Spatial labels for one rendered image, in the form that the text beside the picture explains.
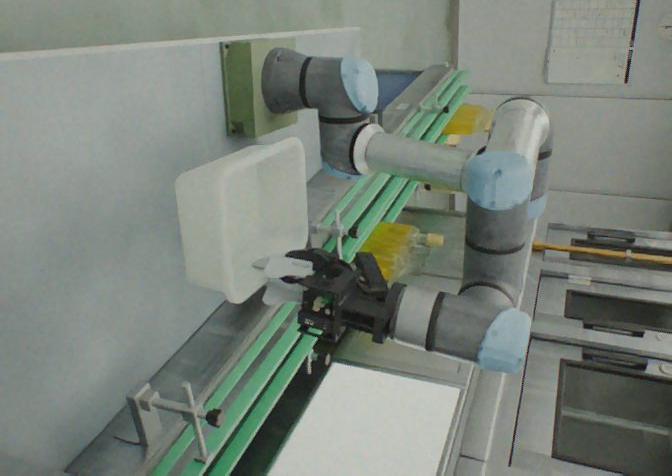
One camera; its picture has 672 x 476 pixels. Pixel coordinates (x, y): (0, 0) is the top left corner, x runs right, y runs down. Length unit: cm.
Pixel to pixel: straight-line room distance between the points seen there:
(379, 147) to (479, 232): 58
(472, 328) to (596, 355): 94
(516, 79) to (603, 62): 95
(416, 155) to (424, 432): 58
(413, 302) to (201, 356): 67
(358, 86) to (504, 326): 72
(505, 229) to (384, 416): 72
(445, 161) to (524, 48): 619
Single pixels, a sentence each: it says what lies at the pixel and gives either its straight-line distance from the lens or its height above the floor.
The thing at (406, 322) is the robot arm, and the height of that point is 132.
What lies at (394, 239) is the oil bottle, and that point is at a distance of 167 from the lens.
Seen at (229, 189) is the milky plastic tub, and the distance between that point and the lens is 82.
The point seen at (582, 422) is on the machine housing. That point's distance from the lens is 145.
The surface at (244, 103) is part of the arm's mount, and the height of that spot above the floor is 80.
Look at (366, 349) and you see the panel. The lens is 152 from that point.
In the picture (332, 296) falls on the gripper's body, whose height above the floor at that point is 123.
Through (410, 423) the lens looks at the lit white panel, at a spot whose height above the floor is 122.
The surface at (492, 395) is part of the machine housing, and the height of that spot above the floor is 138.
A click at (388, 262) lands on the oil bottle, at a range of 156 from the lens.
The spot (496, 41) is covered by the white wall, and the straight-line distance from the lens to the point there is 736.
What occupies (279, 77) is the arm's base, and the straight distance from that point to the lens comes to 133.
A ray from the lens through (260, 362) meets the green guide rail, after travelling 126.
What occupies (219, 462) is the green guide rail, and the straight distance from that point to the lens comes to 119.
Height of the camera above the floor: 148
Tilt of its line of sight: 20 degrees down
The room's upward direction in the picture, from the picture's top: 97 degrees clockwise
